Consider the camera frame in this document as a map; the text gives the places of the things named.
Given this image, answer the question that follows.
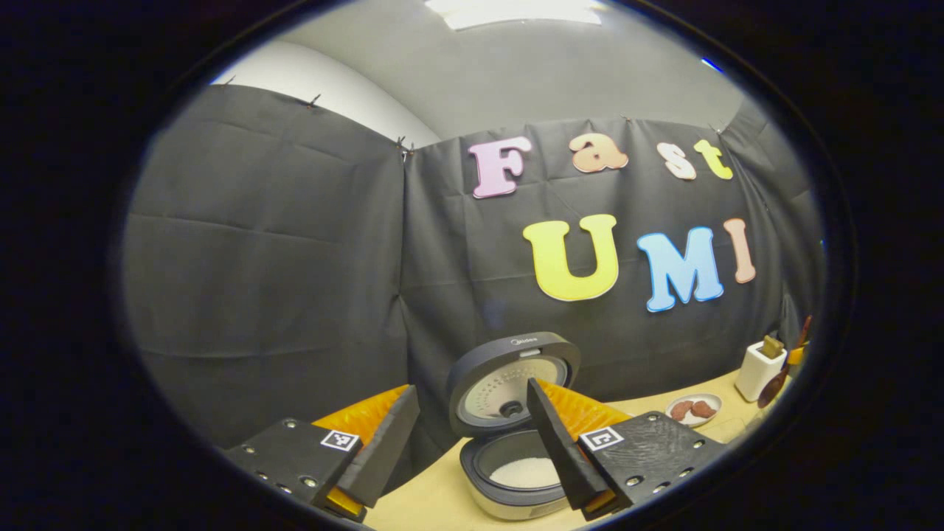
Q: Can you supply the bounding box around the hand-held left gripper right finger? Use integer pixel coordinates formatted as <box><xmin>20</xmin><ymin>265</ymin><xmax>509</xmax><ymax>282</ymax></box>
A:
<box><xmin>525</xmin><ymin>378</ymin><xmax>727</xmax><ymax>521</ymax></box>

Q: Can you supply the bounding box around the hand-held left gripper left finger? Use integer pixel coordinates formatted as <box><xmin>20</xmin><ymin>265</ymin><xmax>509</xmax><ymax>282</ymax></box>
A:
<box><xmin>221</xmin><ymin>385</ymin><xmax>421</xmax><ymax>524</ymax></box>

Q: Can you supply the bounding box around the brown wooden spoon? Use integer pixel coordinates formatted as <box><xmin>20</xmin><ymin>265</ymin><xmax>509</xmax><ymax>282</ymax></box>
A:
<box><xmin>757</xmin><ymin>316</ymin><xmax>813</xmax><ymax>409</ymax></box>

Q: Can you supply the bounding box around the white rice heap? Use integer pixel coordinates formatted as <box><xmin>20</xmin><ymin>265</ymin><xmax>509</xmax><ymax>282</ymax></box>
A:
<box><xmin>490</xmin><ymin>457</ymin><xmax>561</xmax><ymax>489</ymax></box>

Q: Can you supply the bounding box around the dark grey rice cooker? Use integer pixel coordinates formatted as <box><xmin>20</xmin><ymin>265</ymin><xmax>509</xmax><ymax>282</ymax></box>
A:
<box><xmin>446</xmin><ymin>332</ymin><xmax>591</xmax><ymax>521</ymax></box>

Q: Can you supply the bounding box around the white toaster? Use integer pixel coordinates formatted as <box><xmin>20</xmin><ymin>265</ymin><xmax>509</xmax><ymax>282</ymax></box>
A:
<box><xmin>735</xmin><ymin>341</ymin><xmax>788</xmax><ymax>403</ymax></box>

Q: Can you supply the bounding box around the round white plate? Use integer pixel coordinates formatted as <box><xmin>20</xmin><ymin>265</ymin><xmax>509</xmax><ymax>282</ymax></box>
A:
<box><xmin>665</xmin><ymin>393</ymin><xmax>723</xmax><ymax>428</ymax></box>

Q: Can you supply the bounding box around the black backdrop cloth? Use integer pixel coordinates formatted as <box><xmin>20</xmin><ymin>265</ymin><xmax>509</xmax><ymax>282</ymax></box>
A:
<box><xmin>122</xmin><ymin>83</ymin><xmax>825</xmax><ymax>491</ymax></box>

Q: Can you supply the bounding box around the large ceiling light panel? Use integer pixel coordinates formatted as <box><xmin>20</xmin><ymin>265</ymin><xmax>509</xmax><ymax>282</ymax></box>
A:
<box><xmin>424</xmin><ymin>0</ymin><xmax>605</xmax><ymax>30</ymax></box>

